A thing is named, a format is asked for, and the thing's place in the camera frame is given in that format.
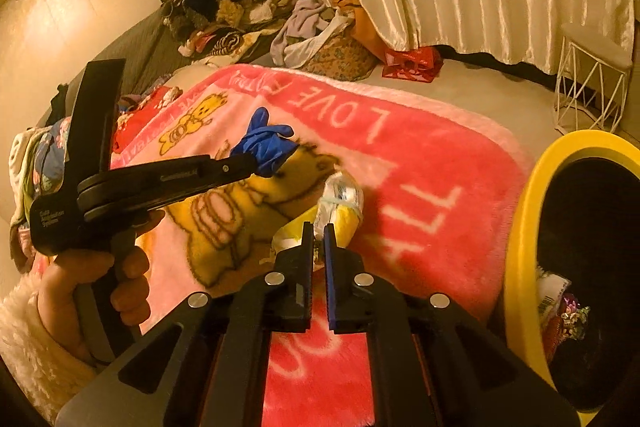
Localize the yellow white snack bag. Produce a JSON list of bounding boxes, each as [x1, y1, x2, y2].
[[259, 170, 364, 265]]

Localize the white plastic bag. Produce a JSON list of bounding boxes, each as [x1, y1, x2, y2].
[[536, 265, 572, 331]]

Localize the white fluffy sleeve forearm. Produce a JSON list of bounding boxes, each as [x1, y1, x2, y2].
[[1, 274, 98, 426]]

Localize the yellow rimmed black trash bin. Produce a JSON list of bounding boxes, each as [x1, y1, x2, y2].
[[503, 130, 639, 426]]

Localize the left hand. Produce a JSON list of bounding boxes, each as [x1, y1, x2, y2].
[[37, 208, 166, 365]]

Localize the red floral clothing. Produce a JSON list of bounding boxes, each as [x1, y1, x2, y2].
[[112, 86, 183, 154]]

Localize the pink cartoon fleece blanket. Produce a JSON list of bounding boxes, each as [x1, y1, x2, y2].
[[29, 63, 535, 427]]

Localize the grey bed headboard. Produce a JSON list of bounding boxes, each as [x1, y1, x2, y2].
[[46, 8, 202, 128]]

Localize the red plastic bag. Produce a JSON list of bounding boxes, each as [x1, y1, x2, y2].
[[382, 46, 444, 83]]

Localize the floral laundry basket with clothes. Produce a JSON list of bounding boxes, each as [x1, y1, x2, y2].
[[270, 0, 380, 82]]

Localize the pile of dark clothes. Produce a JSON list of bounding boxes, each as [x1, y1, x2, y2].
[[160, 0, 300, 63]]

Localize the white wire side stool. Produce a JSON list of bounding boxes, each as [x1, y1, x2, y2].
[[553, 23, 632, 134]]

